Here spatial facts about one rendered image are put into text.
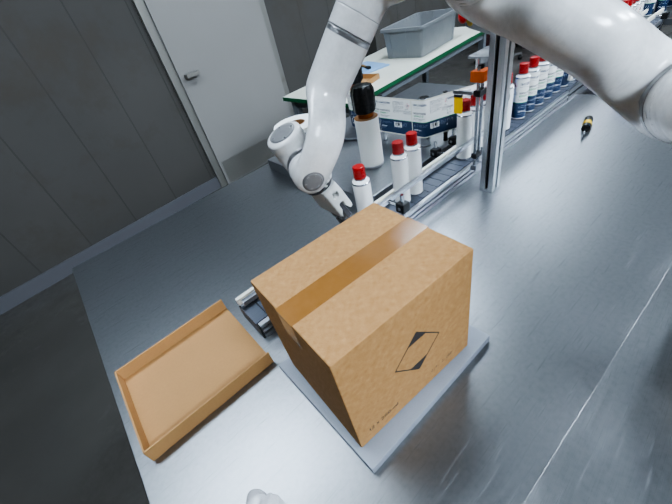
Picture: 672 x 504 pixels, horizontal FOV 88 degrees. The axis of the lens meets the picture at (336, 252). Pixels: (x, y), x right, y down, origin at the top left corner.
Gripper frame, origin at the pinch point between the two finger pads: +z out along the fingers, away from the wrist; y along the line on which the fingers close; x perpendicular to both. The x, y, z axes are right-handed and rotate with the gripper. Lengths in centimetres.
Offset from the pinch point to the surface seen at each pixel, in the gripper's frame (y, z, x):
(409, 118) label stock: 24, 17, -56
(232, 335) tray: 2.1, -2.3, 43.4
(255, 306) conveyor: 1.0, -3.7, 33.8
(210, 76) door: 271, 28, -77
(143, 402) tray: 2, -11, 66
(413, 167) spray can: -1.4, 7.8, -27.9
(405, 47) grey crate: 143, 75, -181
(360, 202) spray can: -1.1, -0.2, -6.5
